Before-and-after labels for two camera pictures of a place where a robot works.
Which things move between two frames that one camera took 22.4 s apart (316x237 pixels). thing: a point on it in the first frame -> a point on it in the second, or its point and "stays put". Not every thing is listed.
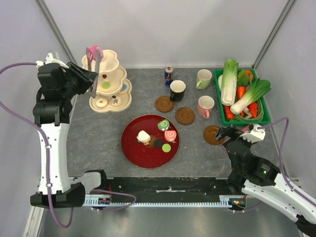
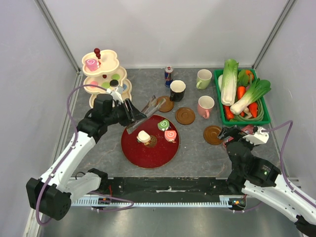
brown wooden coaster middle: (185, 116) stays put
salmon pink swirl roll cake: (170, 135) stays put
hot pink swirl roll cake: (92, 52) -> (93, 64)
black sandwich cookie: (158, 143) -> (113, 83)
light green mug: (203, 78) stays put
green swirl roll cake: (164, 125) stays put
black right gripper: (229, 131) stays put
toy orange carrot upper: (241, 90) stays put
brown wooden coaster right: (209, 135) stays put
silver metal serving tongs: (89, 58) -> (146, 114)
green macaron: (166, 147) -> (115, 76)
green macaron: (106, 85) stays put
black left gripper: (86, 77) -> (133, 114)
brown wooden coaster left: (163, 104) stays put
